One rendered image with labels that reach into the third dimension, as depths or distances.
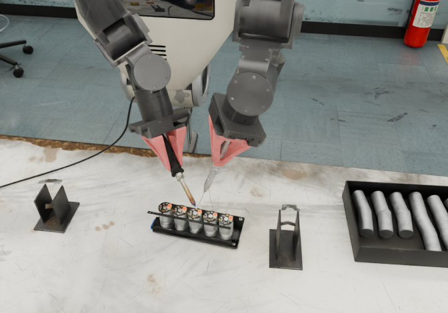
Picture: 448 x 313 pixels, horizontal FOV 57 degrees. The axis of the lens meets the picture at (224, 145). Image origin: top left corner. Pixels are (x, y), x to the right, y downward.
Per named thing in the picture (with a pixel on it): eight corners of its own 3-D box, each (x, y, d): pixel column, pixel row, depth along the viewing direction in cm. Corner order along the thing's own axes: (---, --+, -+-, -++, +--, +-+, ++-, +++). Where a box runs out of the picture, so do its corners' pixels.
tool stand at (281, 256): (298, 256, 78) (302, 198, 77) (305, 278, 68) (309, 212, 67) (267, 254, 78) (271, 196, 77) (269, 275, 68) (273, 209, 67)
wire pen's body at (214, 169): (212, 189, 70) (235, 138, 64) (203, 188, 69) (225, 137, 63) (210, 183, 71) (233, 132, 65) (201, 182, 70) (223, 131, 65)
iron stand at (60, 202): (79, 224, 83) (81, 176, 82) (57, 237, 74) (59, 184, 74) (51, 221, 84) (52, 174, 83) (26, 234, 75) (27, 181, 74)
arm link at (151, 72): (134, 13, 72) (93, 40, 71) (142, 2, 61) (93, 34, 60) (173, 72, 76) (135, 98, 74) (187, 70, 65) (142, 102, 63)
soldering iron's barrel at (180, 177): (197, 204, 75) (181, 174, 77) (198, 201, 73) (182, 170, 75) (189, 207, 74) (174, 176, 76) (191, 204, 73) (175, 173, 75)
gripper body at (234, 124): (221, 140, 58) (241, 96, 54) (209, 101, 66) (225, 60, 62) (262, 147, 60) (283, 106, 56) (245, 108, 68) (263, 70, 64)
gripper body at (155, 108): (193, 118, 74) (181, 78, 72) (140, 137, 70) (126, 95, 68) (180, 117, 80) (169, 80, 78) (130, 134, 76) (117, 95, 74)
